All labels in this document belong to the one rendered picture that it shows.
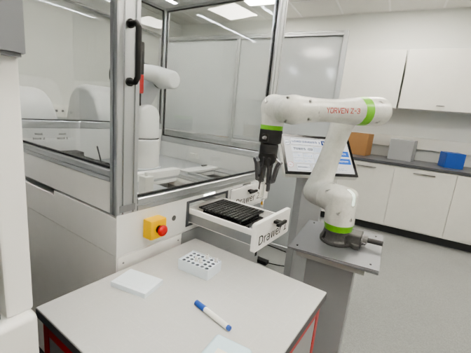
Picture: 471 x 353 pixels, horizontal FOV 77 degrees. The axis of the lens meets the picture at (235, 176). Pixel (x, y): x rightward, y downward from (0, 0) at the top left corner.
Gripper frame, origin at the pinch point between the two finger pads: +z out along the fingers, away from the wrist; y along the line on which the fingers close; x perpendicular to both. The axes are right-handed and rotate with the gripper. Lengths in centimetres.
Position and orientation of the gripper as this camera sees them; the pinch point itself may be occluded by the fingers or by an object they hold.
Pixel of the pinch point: (263, 190)
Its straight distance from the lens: 127.1
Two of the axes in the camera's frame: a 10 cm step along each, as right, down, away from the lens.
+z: -1.0, 9.7, 2.2
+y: 8.2, 2.0, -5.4
